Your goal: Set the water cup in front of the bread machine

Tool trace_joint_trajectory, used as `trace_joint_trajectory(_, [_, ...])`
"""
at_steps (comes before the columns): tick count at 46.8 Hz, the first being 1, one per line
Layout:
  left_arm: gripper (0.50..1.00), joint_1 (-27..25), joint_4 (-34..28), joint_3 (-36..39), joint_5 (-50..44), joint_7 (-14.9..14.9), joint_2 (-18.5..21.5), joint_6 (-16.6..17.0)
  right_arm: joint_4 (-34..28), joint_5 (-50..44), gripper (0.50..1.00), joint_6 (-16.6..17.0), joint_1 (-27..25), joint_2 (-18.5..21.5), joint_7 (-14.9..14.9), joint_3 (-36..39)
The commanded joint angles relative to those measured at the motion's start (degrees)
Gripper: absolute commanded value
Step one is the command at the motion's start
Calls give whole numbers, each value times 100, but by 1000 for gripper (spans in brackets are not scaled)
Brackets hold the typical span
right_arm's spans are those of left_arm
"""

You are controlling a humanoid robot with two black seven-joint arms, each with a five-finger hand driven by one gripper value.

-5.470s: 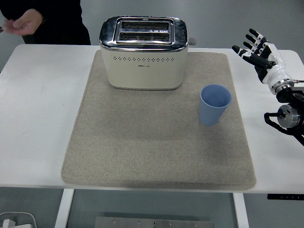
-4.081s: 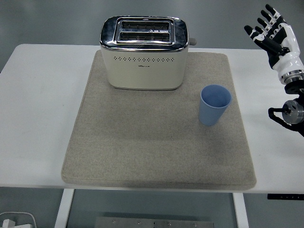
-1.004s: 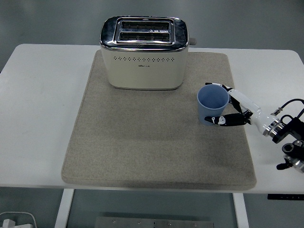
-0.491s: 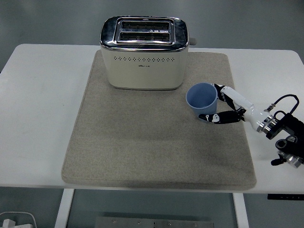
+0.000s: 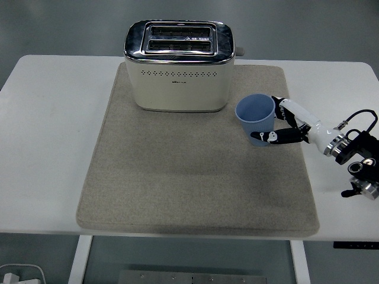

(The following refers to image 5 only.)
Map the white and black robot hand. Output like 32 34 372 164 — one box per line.
250 95 342 155

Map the cream and chrome toaster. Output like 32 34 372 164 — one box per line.
123 20 246 114

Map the white table leg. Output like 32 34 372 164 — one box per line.
289 240 311 284
67 235 93 284

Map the white box with rounded corners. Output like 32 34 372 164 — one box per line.
0 263 47 284

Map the beige fabric table mat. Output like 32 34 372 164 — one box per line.
76 63 321 238

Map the black table control panel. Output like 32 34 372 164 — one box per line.
333 241 379 250

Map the blue ribbed plastic cup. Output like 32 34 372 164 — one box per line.
235 93 277 148

